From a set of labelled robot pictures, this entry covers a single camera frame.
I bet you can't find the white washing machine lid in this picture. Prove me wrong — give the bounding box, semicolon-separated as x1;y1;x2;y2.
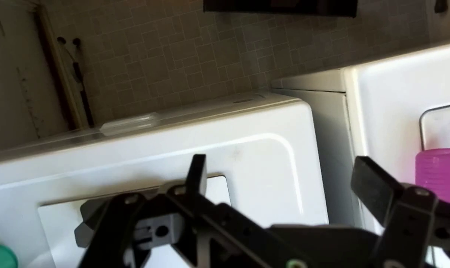
37;174;233;268

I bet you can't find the white dryer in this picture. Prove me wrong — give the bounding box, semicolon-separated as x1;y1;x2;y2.
271;41;450;268

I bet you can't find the black shelf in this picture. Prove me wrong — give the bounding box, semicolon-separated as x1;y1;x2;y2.
202;0;359;18

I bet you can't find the white dryer lid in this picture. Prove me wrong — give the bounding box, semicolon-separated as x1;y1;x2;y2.
418;101;450;154

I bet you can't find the white washing machine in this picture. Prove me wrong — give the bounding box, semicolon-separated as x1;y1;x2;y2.
0;91;330;268

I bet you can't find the purple ribbed plastic cup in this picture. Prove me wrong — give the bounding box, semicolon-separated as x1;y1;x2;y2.
415;148;450;205

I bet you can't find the black cable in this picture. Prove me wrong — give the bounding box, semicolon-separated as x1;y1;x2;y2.
57;36;96;128

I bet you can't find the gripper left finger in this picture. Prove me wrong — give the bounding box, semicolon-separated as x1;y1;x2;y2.
74;154;308;268

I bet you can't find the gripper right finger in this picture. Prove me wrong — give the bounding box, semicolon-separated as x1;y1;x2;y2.
351;156;450;268

